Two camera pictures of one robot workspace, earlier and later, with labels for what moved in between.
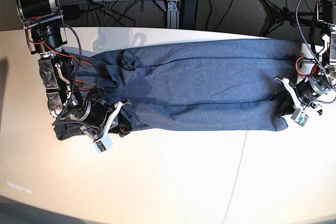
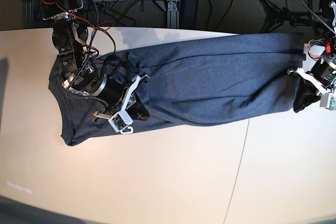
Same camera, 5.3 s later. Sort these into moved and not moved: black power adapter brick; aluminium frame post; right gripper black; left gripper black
Moved: left gripper black; right gripper black
Not moved: black power adapter brick; aluminium frame post
